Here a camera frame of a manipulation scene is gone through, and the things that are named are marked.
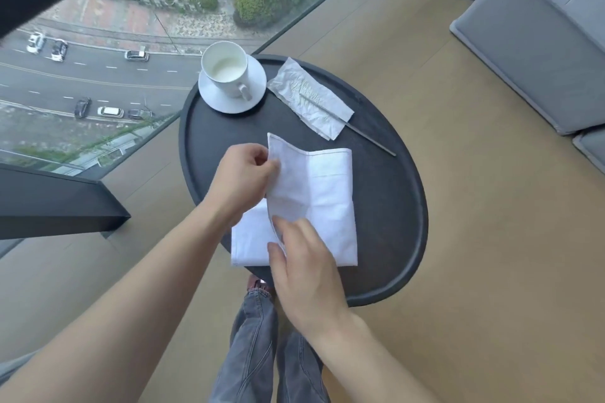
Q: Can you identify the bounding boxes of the black window post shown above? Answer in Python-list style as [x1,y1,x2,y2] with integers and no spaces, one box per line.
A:
[0,164,132,242]

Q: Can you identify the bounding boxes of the person's right leg grey jeans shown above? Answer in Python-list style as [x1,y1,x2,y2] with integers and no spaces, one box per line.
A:
[276,331,331,403]

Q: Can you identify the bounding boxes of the person's left forearm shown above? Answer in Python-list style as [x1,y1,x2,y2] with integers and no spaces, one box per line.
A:
[0,201,246,403]

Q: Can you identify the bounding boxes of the person's right hand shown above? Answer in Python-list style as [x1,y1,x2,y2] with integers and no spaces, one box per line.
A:
[267,216,353,337]

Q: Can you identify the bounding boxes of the white cup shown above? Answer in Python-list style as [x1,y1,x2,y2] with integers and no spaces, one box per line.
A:
[200,41,253,102]

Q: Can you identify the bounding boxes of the person's left leg grey jeans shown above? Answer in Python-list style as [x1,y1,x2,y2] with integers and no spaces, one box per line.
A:
[207,286,280,403]

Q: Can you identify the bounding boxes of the person's left hand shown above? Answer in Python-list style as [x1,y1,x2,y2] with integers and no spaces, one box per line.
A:
[203,143,281,224]

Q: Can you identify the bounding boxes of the round black table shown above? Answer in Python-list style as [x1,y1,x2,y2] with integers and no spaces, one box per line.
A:
[178,54,429,308]

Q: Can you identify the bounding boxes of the smooth white napkin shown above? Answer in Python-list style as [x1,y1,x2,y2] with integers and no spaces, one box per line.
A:
[230,133,359,268]

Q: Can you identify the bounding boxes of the person's leg grey jeans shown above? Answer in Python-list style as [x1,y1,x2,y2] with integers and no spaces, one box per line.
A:
[276,331,331,403]
[207,286,280,403]

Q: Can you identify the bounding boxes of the person's right forearm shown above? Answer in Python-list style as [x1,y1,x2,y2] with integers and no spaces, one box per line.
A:
[302,312,441,403]

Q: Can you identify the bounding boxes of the person's left maroon shoe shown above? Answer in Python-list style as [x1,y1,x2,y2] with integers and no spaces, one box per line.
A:
[247,274,275,297]

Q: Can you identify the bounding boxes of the person's grey shirt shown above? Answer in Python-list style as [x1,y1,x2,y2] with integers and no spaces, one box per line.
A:
[0,350,41,385]

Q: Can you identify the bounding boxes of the grey sofa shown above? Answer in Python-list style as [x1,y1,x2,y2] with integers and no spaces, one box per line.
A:
[449,0,605,176]

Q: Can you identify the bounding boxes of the white saucer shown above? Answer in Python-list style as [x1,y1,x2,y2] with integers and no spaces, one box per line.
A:
[197,53,268,115]

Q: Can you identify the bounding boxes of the metal stirring spoon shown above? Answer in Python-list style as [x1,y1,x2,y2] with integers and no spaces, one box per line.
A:
[299,93,398,157]

